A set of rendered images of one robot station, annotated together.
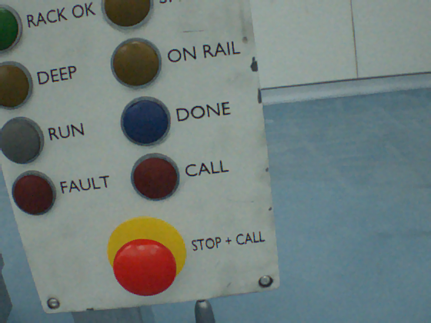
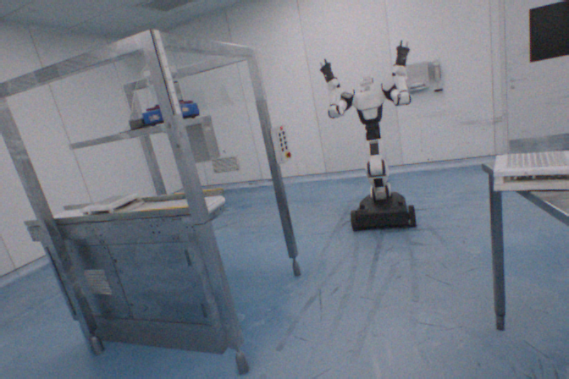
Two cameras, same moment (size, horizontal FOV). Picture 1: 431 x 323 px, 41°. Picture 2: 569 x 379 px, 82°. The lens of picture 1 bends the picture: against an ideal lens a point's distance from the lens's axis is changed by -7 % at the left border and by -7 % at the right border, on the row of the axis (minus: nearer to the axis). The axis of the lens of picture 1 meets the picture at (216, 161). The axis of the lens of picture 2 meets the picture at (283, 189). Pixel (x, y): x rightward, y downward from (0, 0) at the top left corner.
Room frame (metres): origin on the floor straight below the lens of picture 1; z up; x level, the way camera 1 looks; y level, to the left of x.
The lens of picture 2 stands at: (-0.50, 2.30, 1.34)
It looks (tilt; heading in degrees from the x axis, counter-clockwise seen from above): 15 degrees down; 293
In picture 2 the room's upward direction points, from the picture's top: 12 degrees counter-clockwise
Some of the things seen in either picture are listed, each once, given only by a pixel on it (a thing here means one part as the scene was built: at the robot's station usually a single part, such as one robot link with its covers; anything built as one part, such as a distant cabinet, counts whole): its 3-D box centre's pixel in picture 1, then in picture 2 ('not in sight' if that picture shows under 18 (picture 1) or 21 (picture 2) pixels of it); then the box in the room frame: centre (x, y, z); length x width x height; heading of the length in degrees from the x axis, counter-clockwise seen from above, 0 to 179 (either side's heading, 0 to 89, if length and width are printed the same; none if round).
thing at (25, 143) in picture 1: (20, 141); not in sight; (0.35, 0.12, 1.05); 0.03 x 0.01 x 0.03; 90
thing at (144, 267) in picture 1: (145, 257); not in sight; (0.35, 0.05, 0.96); 0.04 x 0.04 x 0.04; 0
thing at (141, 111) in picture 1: (145, 122); not in sight; (0.35, 0.04, 1.05); 0.03 x 0.01 x 0.03; 90
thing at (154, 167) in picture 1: (155, 178); not in sight; (0.35, 0.04, 1.02); 0.03 x 0.01 x 0.03; 90
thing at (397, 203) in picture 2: not in sight; (381, 200); (-0.16, -0.99, 0.19); 0.64 x 0.52 x 0.33; 93
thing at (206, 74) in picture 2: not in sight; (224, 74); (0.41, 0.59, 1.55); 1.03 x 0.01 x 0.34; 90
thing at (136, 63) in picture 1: (135, 63); not in sight; (0.35, 0.04, 1.09); 0.03 x 0.01 x 0.03; 90
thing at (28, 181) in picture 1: (33, 194); not in sight; (0.35, 0.12, 1.02); 0.03 x 0.01 x 0.03; 90
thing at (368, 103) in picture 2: not in sight; (369, 104); (-0.16, -1.07, 1.15); 0.34 x 0.30 x 0.36; 3
